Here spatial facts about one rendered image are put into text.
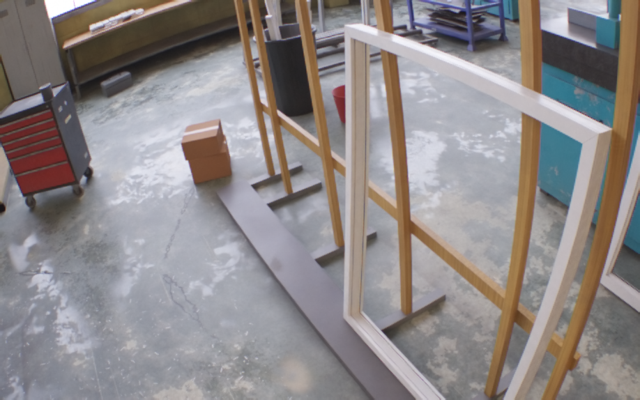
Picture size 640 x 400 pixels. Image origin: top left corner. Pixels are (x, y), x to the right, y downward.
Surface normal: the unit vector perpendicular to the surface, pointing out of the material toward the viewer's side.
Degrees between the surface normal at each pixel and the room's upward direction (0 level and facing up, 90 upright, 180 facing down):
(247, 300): 0
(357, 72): 90
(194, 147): 90
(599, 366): 0
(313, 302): 0
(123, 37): 90
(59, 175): 90
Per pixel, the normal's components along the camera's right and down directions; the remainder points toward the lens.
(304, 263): -0.14, -0.83
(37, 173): 0.11, 0.52
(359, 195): 0.46, 0.42
